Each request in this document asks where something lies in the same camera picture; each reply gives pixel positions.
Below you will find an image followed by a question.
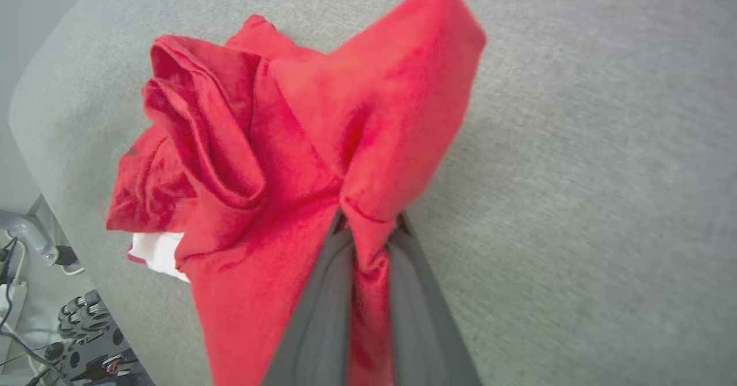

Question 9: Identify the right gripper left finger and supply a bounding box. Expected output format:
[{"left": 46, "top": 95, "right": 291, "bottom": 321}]
[{"left": 262, "top": 210, "right": 356, "bottom": 386}]

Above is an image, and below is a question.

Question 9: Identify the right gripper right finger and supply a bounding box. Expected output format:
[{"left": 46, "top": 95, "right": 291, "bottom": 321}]
[{"left": 387, "top": 212, "right": 483, "bottom": 386}]

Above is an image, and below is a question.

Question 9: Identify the red and white garment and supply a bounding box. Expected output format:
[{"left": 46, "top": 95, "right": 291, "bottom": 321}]
[{"left": 105, "top": 0, "right": 488, "bottom": 386}]

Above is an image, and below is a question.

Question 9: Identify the grey fabric sofa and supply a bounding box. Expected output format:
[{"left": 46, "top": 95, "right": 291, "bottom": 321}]
[{"left": 7, "top": 0, "right": 737, "bottom": 386}]

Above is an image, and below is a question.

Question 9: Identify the black machinery with knobs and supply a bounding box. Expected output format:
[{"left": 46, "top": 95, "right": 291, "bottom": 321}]
[{"left": 35, "top": 289, "right": 156, "bottom": 386}]

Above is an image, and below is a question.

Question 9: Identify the thin black cable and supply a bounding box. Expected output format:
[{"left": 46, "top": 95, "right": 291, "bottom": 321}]
[
  {"left": 0, "top": 233, "right": 21, "bottom": 332},
  {"left": 0, "top": 328, "right": 64, "bottom": 386}
]

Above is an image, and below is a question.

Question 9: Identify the grey metal tube frame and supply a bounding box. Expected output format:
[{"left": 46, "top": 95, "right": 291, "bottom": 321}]
[{"left": 0, "top": 209, "right": 79, "bottom": 275}]

